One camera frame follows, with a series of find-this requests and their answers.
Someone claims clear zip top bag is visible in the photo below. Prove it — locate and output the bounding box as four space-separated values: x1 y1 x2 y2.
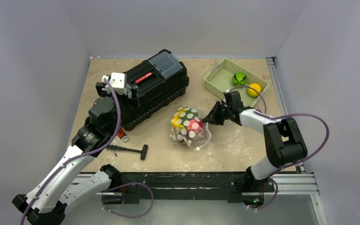
170 106 211 150

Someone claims green toy ball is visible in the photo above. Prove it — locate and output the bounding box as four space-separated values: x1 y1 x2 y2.
232 72 248 87

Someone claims yellow toy banana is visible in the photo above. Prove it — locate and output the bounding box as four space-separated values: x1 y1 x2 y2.
171 116 184 129

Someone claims red adjustable wrench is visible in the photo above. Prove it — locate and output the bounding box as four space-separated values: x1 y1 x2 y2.
117 128 129 143

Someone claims green toy pepper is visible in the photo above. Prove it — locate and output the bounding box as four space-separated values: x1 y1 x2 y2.
179 108 199 121

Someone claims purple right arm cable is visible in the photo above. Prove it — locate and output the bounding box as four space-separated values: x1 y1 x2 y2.
229 86 330 212

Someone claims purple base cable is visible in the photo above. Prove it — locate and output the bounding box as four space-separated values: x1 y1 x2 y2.
101 181 154 218

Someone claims black plastic toolbox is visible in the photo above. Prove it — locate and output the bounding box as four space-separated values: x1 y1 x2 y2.
120 49 189 131

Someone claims green plastic basket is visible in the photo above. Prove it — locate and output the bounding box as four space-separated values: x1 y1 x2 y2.
204 59 269 99

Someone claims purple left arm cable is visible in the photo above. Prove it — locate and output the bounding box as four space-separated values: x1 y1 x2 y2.
20 78 122 225

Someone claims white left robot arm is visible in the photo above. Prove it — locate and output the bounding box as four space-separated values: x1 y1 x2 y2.
12 79 130 225

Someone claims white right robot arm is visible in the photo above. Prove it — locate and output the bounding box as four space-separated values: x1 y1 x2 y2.
203 91 308 191

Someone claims yellow toy lemon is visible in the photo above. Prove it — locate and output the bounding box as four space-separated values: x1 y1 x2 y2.
247 83 262 98

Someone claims red toy apple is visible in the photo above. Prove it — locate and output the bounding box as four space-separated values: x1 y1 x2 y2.
186 119 204 139

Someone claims black rubber mallet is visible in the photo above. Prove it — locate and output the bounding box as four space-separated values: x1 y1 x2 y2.
106 144 149 160

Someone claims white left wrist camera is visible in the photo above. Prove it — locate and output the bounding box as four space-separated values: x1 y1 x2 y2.
102 72 131 94

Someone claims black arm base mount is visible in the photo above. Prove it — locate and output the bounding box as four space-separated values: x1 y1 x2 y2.
99 164 276 206

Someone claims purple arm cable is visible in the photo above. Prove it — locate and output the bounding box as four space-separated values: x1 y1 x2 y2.
20 78 122 225
229 86 330 212

